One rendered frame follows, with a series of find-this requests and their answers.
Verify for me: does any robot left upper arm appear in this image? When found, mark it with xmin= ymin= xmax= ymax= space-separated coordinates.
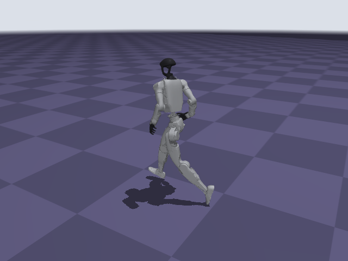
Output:
xmin=153 ymin=81 xmax=165 ymax=111

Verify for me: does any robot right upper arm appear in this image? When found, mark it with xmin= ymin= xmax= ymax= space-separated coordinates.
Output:
xmin=180 ymin=79 xmax=196 ymax=105

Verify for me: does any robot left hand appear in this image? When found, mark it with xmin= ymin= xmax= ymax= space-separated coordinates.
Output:
xmin=150 ymin=124 xmax=156 ymax=135

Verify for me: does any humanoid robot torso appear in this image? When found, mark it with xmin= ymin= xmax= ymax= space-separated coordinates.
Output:
xmin=160 ymin=77 xmax=184 ymax=133

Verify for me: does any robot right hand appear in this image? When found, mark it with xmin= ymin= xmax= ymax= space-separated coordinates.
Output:
xmin=176 ymin=112 xmax=188 ymax=121

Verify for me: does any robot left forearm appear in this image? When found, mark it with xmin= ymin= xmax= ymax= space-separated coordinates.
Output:
xmin=150 ymin=104 xmax=161 ymax=126

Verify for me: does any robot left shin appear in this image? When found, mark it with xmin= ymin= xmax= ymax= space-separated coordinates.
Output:
xmin=178 ymin=164 xmax=208 ymax=194

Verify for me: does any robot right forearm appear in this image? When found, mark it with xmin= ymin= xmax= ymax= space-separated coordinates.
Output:
xmin=185 ymin=102 xmax=197 ymax=118

